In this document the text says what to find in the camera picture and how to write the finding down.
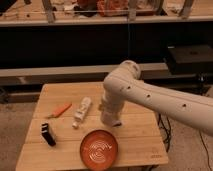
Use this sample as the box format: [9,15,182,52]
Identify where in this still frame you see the black box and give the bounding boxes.
[165,45,213,74]

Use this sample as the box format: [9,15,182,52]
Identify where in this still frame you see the white plastic bottle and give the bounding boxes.
[72,97,92,129]

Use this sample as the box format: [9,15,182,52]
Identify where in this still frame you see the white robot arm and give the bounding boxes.
[100,60,213,136]

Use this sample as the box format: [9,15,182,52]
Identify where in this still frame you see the blue eraser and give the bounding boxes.
[113,122,122,127]

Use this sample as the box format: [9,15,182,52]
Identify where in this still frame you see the black stapler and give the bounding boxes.
[41,123,56,146]

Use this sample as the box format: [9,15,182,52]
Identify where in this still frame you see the wooden table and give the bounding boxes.
[16,82,168,171]

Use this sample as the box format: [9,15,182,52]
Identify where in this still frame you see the orange carrot toy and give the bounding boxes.
[47,103,72,119]

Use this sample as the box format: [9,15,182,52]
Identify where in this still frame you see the orange ribbed plate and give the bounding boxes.
[79,130,118,171]

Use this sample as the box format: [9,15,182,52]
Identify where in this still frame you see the red cluttered items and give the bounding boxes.
[74,0,128,17]

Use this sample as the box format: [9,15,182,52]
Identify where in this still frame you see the long shelf bench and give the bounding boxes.
[0,0,213,27]

